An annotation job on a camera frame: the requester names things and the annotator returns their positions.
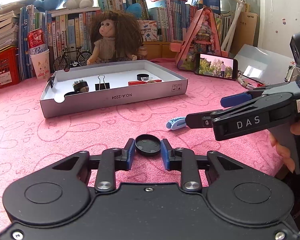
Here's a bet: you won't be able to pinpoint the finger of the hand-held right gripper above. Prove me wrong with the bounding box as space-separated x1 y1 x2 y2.
220 85 268 108
186 107 238 130

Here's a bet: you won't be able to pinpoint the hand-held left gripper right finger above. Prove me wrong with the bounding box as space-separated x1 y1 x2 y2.
161 138 263 193

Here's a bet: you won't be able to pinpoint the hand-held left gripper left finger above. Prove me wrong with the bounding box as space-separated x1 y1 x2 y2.
32 138 136 193

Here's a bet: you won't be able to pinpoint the white cardboard box tray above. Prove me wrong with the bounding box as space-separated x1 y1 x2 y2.
39 60 189 118

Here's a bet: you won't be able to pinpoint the large black binder clip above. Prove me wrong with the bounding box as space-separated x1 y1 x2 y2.
95 75 110 91

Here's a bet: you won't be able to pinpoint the person's right hand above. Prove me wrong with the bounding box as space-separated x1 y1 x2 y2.
269 121 300 174

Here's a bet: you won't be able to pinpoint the black smartphone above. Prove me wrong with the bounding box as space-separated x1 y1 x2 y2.
194 53 239 81

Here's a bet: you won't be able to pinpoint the silver folder clamp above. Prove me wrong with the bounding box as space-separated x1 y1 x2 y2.
286 64 297 83

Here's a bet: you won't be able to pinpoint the brown cardboard board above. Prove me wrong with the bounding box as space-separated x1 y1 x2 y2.
230 11 258 55

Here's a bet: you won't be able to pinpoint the pink rabbit print blanket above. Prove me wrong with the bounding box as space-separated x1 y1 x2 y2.
0 57 287 233

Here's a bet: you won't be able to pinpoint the row of thin booklets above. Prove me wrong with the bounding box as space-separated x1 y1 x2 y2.
214 12 237 52

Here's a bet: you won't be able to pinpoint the pink house model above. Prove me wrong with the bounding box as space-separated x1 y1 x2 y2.
170 7 228 70

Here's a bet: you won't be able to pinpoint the brown cardboard box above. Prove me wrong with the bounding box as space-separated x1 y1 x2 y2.
142 41 180 59

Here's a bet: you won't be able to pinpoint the printed cardboard box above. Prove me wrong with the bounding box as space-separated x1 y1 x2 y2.
140 20 158 42

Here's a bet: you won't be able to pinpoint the black model bicycle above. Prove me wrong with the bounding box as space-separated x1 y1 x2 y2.
53 45 92 72

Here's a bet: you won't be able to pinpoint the black binder clip on tray edge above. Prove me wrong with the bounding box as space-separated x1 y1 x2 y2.
45 75 57 88

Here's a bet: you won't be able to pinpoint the brown-haired doll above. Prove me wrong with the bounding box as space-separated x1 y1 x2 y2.
86 10 144 65

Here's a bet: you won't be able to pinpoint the white paper cup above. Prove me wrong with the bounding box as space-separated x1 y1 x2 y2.
30 49 50 80

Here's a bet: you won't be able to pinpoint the row of upright books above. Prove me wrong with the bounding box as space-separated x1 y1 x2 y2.
19 0 205 80

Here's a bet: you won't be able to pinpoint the red drink can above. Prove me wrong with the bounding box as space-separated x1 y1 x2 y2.
27 28 46 55

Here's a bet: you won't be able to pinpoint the large red plastic basket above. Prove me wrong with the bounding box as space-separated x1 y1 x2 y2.
0 46 21 93

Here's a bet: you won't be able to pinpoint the blue plush elephant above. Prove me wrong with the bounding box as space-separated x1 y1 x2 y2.
35 0 68 12

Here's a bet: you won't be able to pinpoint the stack of lying books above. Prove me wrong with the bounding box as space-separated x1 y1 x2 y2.
0 0 37 55

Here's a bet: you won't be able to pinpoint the white cable bundle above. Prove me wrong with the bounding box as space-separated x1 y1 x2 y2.
237 72 265 89

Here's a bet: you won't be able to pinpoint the white pipe frame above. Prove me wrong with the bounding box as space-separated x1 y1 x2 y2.
220 0 248 52

